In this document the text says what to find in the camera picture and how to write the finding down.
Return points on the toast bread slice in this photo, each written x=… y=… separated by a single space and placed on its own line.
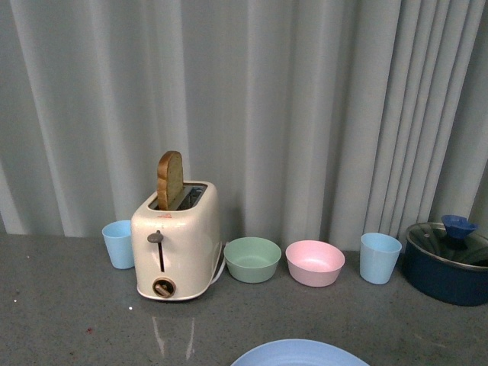
x=169 y=179

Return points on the green bowl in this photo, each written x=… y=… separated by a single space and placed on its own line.
x=252 y=259

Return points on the cream white toaster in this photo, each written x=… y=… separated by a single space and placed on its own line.
x=176 y=252

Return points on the grey curtain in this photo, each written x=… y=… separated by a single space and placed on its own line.
x=314 y=119

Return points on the pink bowl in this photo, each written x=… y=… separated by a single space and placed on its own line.
x=314 y=263

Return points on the light blue cup left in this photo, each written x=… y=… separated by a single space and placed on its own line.
x=118 y=241

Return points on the light blue cup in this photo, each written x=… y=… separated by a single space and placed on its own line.
x=118 y=241
x=378 y=257

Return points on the light blue cup right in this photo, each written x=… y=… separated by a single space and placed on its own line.
x=378 y=257

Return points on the blue plate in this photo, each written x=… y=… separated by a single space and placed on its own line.
x=297 y=352

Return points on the dark blue pot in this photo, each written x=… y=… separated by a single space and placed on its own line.
x=458 y=286

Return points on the glass pot lid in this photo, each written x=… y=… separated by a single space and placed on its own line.
x=454 y=241

